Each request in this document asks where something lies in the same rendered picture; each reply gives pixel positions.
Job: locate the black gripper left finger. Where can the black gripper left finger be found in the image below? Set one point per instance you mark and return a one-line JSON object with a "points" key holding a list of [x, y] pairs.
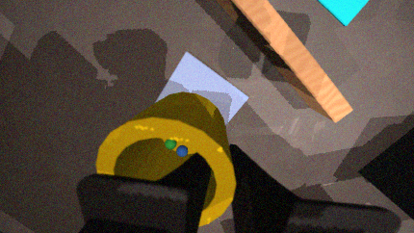
{"points": [[174, 202]]}

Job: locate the blue marble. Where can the blue marble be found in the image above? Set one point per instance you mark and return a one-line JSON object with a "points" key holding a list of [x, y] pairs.
{"points": [[182, 151]]}

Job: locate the yellow cup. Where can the yellow cup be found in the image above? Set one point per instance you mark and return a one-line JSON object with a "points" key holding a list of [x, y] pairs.
{"points": [[137, 147]]}

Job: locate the orange flat bar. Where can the orange flat bar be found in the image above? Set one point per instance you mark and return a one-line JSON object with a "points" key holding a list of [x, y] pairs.
{"points": [[274, 38]]}

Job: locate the green marble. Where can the green marble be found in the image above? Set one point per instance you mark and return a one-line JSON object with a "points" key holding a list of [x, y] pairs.
{"points": [[170, 144]]}

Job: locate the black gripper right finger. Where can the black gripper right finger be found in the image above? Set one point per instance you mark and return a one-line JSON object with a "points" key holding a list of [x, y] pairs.
{"points": [[263, 205]]}

